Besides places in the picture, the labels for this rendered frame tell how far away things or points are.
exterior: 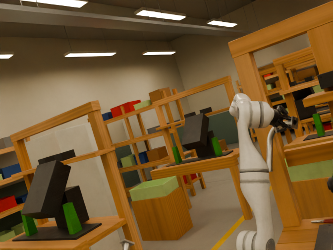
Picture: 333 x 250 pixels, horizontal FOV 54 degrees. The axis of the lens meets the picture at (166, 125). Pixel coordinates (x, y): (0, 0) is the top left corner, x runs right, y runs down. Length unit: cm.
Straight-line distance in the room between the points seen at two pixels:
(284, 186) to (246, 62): 70
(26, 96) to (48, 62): 122
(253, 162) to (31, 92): 787
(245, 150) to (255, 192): 13
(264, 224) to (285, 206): 89
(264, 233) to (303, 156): 94
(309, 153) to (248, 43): 67
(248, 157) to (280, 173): 83
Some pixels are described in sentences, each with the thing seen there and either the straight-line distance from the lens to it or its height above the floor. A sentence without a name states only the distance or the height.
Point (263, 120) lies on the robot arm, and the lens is 112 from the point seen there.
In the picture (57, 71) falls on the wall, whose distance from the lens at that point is 929.
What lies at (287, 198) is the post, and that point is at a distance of 193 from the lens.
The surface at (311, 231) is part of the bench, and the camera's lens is 190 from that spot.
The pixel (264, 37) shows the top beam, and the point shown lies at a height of 189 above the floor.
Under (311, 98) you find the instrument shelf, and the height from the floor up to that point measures 153.
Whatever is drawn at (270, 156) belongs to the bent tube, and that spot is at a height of 132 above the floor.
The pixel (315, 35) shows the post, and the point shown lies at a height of 181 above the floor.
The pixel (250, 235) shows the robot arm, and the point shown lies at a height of 122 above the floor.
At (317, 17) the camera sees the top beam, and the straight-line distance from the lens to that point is 180.
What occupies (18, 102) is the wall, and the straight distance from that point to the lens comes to 842.
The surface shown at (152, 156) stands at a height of 95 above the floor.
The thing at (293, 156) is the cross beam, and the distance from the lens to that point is 195.
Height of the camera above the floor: 164
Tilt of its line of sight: 1 degrees down
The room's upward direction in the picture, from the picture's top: 17 degrees counter-clockwise
